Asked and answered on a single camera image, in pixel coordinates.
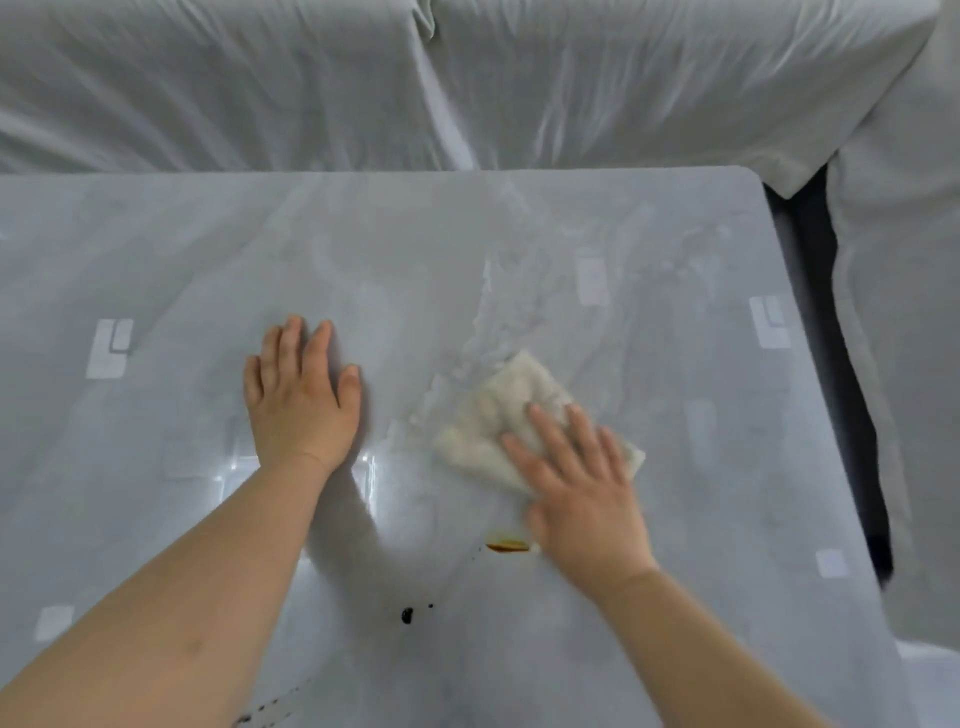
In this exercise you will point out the person's left hand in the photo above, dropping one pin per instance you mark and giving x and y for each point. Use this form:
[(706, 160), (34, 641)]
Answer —
[(300, 412)]

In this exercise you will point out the person's right hand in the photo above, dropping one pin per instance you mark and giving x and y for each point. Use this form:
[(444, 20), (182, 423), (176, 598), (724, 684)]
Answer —
[(592, 525)]

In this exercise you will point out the beige cleaning cloth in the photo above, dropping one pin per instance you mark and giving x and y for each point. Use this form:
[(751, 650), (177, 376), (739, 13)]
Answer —
[(487, 420)]

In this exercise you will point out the person's right forearm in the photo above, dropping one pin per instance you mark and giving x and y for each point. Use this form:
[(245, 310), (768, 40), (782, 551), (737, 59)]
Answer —
[(705, 660)]

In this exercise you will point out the person's left forearm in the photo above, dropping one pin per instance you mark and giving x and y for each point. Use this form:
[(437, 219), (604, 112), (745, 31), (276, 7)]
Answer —
[(172, 615)]

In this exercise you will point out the grey marble table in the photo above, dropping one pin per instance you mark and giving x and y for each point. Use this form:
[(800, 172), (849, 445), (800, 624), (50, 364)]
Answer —
[(187, 247)]

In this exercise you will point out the sofa with white cover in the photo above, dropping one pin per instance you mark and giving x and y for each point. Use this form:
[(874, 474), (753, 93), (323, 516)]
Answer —
[(450, 82)]

